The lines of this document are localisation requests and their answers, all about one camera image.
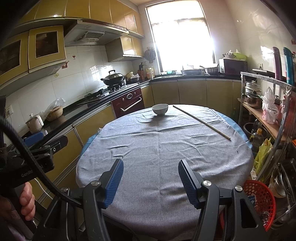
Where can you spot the grey tablecloth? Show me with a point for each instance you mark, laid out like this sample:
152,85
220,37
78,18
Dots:
151,199

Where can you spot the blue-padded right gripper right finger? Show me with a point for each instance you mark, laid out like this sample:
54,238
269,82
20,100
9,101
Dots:
241,222

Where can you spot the purple thermos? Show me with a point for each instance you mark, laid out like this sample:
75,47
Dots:
277,63

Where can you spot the dark red oven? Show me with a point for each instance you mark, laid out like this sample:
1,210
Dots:
128,103

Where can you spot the clay pot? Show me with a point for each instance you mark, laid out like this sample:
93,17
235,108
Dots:
55,113

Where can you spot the cooking oil bottle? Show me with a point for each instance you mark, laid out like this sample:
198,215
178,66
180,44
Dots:
256,140

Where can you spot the black microwave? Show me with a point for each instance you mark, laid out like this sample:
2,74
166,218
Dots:
232,66

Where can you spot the teal thermos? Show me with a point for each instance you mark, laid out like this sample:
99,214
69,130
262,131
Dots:
290,74

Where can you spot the yellow plastic bag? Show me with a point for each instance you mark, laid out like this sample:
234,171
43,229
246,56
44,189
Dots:
262,154

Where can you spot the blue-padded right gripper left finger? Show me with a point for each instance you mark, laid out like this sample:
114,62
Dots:
77,214

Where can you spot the red plastic basket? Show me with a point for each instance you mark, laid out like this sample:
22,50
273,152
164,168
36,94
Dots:
263,202

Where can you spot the white electric cooker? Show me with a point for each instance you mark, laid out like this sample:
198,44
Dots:
34,123

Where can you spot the bare left hand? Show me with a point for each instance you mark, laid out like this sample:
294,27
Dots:
27,201

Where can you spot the long wooden stick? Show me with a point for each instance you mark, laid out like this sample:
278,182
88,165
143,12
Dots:
203,122

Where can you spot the white ceramic bowl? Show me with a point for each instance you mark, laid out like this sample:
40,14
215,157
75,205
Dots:
160,109

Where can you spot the steel pot on shelf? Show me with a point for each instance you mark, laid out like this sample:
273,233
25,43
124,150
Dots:
252,95

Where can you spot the white pink plastic bag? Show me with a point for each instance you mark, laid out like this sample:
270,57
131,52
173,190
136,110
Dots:
269,109

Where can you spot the range hood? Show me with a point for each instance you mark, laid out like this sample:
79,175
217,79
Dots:
92,32

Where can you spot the metal storage shelf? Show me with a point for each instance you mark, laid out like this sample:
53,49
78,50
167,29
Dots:
281,131

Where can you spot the black wok with lid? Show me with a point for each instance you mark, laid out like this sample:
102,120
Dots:
113,78

